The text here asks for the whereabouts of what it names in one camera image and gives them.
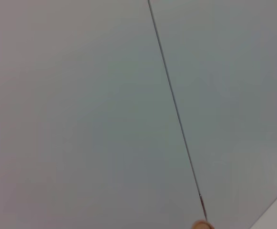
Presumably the brown jute handbag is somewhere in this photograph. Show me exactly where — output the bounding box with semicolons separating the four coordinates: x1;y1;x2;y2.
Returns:
191;219;213;229

